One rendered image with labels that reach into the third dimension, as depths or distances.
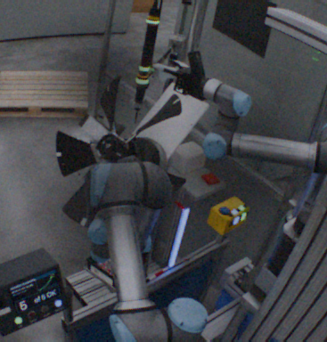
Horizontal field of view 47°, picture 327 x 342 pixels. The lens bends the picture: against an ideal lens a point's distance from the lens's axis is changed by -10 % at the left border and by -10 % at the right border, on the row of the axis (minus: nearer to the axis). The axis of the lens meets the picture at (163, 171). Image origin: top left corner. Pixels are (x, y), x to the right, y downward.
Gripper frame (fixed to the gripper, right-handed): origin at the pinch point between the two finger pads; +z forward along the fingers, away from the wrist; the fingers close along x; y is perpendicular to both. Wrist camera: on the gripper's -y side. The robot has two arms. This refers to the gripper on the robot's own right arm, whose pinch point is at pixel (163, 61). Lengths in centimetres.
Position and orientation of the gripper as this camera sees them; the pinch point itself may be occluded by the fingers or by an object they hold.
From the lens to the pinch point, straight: 147.1
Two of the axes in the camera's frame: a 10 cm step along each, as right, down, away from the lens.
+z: -7.6, -4.7, 4.4
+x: 6.2, -3.6, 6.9
